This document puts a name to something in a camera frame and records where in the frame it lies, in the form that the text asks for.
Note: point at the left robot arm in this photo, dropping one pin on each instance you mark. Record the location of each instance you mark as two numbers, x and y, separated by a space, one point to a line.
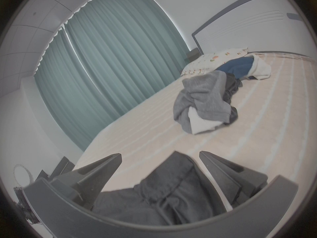
24 207

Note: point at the grey bedside table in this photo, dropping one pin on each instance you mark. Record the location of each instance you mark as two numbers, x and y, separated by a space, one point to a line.
193 55

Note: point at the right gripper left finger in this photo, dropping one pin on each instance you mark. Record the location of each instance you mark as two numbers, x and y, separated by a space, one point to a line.
95 176

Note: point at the white printed pillow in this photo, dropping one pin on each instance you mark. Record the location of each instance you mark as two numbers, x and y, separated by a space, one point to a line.
210 61

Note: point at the black chest of drawers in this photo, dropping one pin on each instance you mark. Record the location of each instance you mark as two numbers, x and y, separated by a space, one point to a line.
59 168

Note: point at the bed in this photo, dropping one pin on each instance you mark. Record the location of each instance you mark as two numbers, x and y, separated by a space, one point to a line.
272 132

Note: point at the pile of clothes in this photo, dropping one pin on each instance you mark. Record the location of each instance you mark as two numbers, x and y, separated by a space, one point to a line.
205 95

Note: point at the black T-shirt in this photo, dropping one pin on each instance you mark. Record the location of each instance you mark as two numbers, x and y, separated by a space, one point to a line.
168 192

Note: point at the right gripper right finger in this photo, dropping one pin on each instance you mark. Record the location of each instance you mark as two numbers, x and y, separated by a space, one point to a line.
223 173

